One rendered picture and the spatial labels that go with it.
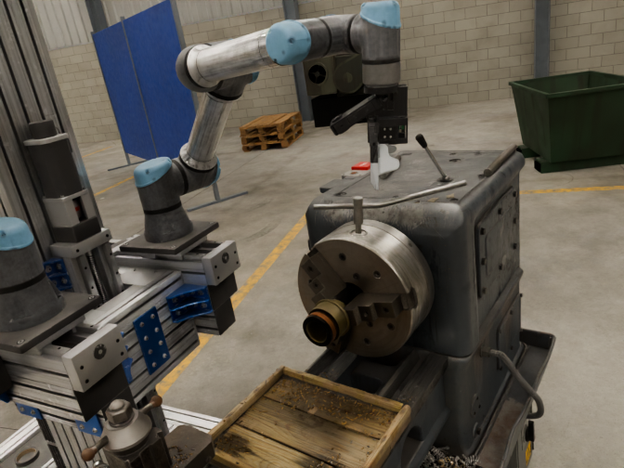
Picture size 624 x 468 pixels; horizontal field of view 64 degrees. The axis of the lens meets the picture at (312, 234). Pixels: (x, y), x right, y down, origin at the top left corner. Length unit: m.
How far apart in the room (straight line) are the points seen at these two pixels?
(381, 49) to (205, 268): 0.83
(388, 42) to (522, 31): 10.10
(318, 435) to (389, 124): 0.66
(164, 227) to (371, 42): 0.86
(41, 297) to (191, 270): 0.46
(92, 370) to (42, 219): 0.47
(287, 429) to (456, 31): 10.30
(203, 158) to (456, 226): 0.79
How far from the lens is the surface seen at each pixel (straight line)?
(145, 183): 1.56
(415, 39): 11.14
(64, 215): 1.47
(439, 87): 11.17
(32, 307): 1.29
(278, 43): 0.98
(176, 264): 1.59
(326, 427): 1.16
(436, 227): 1.20
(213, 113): 1.45
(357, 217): 1.13
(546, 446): 2.41
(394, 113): 1.06
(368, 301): 1.12
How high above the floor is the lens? 1.66
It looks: 21 degrees down
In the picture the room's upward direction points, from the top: 9 degrees counter-clockwise
